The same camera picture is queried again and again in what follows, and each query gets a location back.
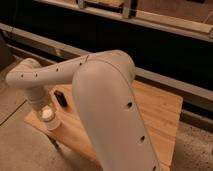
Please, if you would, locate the black eraser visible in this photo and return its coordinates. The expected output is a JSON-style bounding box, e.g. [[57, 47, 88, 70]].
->
[[54, 90, 68, 107]]

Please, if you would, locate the wooden shelf rail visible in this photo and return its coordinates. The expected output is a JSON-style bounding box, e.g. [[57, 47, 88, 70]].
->
[[0, 0, 213, 111]]

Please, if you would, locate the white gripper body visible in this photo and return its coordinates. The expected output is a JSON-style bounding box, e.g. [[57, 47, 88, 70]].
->
[[26, 87, 50, 111]]

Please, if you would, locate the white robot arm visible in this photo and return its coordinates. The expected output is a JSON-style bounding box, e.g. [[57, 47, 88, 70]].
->
[[6, 50, 162, 171]]

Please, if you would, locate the wooden table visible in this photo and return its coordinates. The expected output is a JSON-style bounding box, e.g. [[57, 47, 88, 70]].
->
[[24, 81, 183, 171]]

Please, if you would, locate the white ceramic cup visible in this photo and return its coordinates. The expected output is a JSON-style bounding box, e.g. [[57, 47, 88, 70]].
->
[[41, 106, 61, 131]]

